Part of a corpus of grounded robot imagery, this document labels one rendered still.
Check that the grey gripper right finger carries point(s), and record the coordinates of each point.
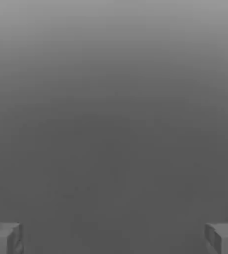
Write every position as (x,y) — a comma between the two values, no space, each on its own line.
(225,240)

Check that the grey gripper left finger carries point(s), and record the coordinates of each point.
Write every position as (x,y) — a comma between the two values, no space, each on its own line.
(2,240)

